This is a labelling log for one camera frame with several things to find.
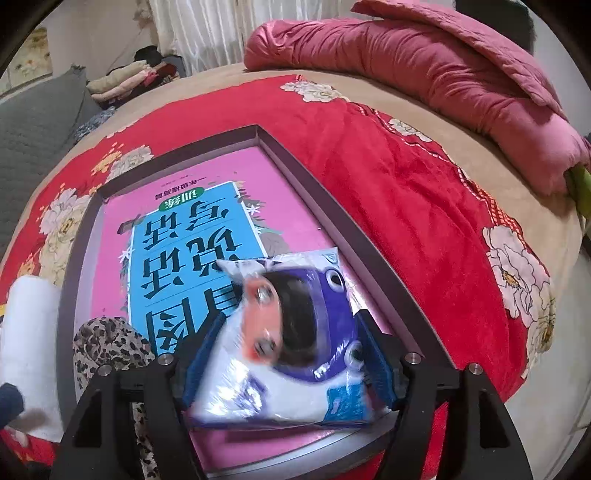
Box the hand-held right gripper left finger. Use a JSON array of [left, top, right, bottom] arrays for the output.
[[48, 319, 228, 480]]

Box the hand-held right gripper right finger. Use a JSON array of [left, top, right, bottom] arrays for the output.
[[355, 309, 530, 480]]

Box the grey shallow cardboard box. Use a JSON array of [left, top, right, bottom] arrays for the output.
[[55, 124, 463, 477]]

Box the leopard print cloth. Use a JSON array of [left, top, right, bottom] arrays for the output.
[[72, 316, 160, 480]]

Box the pink and blue book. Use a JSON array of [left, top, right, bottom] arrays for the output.
[[99, 145, 393, 472]]

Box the red floral blanket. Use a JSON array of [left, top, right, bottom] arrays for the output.
[[0, 74, 560, 480]]

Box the white tissue roll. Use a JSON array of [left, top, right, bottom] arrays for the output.
[[0, 274, 66, 442]]

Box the dark blue cloth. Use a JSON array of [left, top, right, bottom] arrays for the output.
[[0, 383, 25, 431]]

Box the blue floral cloth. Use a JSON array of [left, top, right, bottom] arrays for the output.
[[71, 106, 119, 142]]

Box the green pillow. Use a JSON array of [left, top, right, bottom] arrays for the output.
[[566, 164, 591, 219]]

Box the grey quilted cushion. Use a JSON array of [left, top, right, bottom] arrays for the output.
[[0, 67, 101, 264]]

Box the stack of folded clothes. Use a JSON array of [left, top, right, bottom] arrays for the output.
[[86, 45, 186, 110]]

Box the pink quilt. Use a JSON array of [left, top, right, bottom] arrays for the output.
[[243, 0, 591, 195]]

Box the white curtain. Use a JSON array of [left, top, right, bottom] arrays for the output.
[[147, 0, 362, 77]]

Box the framed wall picture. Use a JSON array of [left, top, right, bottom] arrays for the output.
[[9, 25, 51, 86]]

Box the black wall monitor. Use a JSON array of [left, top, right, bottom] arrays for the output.
[[452, 0, 536, 52]]

